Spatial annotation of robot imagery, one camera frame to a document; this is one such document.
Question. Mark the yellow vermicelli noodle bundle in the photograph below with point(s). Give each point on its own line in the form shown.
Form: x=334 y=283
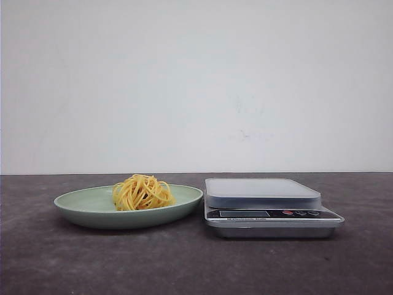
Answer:
x=141 y=192

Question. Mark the light green round plate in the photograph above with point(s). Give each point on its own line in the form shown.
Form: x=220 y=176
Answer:
x=93 y=208

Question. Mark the silver digital kitchen scale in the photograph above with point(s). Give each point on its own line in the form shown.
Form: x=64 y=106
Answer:
x=267 y=208

